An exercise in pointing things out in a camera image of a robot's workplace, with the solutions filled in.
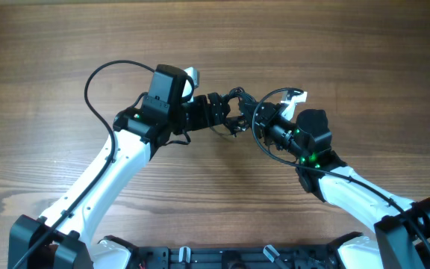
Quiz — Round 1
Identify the thick black usb cable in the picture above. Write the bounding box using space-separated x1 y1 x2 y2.
222 86 261 136

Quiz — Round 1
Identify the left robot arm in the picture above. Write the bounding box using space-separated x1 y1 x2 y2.
7 64 230 268

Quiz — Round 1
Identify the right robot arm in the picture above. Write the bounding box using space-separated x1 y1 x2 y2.
251 102 430 268

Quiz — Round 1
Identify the thin black usb cable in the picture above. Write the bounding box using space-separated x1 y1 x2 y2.
208 115 246 137

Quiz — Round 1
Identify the right camera black cable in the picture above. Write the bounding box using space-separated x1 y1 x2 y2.
251 87 430 269

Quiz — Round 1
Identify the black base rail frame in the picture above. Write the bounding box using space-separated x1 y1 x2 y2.
127 244 343 269

